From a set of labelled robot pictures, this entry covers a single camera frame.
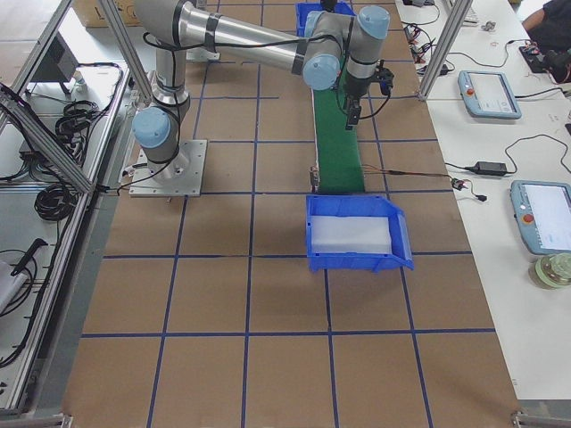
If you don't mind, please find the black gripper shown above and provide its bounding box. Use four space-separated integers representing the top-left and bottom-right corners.
345 75 370 130

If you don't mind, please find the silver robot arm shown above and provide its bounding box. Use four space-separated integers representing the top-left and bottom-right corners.
134 1 393 129

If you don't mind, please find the green conveyor belt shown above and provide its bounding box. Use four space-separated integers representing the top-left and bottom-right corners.
310 70 365 194

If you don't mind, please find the blue bin with white foam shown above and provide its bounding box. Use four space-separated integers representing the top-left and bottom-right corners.
294 1 358 37

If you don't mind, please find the blue bin on right side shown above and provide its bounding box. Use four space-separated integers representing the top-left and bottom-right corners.
305 194 414 273

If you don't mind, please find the far teach pendant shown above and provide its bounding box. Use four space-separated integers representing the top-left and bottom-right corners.
458 70 522 119

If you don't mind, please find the teach pendant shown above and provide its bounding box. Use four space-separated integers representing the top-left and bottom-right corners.
458 70 522 119
510 180 571 255

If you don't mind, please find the black power adapter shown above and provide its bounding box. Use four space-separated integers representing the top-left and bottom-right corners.
466 160 509 177

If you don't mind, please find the near teach pendant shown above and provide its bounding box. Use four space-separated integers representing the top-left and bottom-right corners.
510 180 571 255

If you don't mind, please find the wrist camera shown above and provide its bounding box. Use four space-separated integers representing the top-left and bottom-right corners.
375 60 394 96

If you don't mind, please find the red black power cable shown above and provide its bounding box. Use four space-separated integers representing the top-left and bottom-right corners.
360 163 487 204

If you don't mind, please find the aluminium frame post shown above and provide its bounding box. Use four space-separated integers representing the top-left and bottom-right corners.
418 0 472 101

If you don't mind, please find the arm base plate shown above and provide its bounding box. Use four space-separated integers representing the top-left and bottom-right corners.
128 139 208 197

